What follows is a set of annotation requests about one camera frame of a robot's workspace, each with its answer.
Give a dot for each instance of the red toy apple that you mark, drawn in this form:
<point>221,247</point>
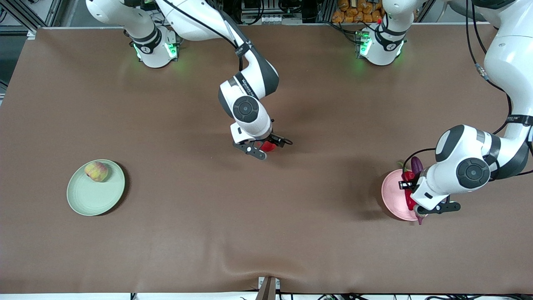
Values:
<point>268,146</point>

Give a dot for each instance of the red toy chili pepper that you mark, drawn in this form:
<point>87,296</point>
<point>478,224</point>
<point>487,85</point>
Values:
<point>410,202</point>

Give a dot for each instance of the purple toy eggplant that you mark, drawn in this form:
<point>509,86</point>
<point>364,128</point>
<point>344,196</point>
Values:
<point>417,164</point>

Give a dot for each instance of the yellow pink toy peach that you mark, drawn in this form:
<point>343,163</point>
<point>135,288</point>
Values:
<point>96,171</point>

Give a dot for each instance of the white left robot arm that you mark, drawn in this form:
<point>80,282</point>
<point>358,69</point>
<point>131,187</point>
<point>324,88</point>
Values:
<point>472,173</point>

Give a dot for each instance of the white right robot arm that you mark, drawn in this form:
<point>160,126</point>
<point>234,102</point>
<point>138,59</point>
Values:
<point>245,109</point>

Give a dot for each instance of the pink round plate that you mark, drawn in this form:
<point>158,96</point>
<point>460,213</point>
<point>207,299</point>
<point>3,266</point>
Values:
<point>393,196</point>

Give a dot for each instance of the brown table cover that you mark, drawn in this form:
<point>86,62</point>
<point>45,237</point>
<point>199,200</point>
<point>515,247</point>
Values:
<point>266,229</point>

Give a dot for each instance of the white connector block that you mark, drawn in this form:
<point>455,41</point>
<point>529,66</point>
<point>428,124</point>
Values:
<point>275,18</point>

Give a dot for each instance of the orange items heap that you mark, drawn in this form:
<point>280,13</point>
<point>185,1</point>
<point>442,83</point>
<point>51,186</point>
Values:
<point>349,12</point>

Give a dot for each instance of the grey metal clamp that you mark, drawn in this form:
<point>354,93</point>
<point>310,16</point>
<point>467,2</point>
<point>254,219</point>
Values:
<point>268,289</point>

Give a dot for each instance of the green round plate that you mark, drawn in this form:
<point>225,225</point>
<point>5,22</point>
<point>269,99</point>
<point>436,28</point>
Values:
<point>95,200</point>

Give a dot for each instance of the aluminium frame post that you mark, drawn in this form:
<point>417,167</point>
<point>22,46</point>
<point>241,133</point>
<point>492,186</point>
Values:
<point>327,10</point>

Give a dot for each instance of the diagonal aluminium frame bar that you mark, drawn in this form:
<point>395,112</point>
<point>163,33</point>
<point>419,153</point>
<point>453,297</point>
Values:
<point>23,18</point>

